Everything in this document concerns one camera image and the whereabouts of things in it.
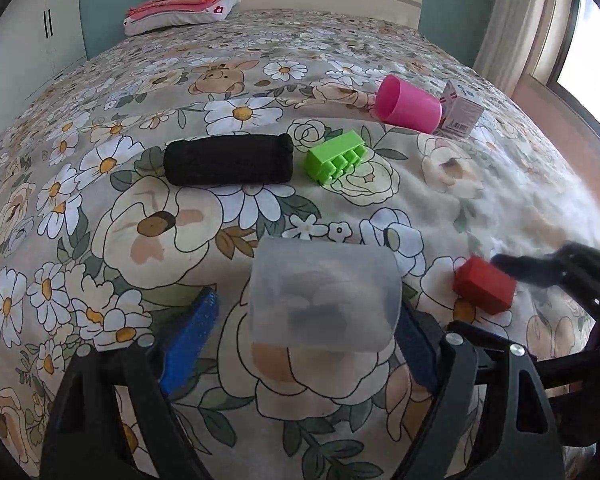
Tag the floral bed blanket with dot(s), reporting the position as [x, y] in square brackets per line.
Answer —
[280, 85]

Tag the white pillow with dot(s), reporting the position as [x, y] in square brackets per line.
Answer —
[180, 19]

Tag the translucent plastic container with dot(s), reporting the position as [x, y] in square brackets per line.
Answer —
[325, 295]

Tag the pink plastic cup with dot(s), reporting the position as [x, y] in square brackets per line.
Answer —
[412, 107]

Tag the red block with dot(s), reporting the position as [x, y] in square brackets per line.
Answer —
[482, 287]

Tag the small printed carton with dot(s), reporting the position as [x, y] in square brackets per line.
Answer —
[462, 112]

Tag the beige curtain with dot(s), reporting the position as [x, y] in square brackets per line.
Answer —
[512, 25]

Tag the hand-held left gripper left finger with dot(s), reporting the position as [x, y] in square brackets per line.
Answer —
[192, 335]

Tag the green toy block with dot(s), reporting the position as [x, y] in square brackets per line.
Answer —
[332, 157]

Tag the white wardrobe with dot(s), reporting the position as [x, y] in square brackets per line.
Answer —
[25, 35]

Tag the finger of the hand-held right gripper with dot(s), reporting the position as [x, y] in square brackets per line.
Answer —
[535, 267]

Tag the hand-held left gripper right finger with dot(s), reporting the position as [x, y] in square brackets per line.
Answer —
[420, 345]

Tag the window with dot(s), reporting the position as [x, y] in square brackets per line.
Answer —
[585, 55]

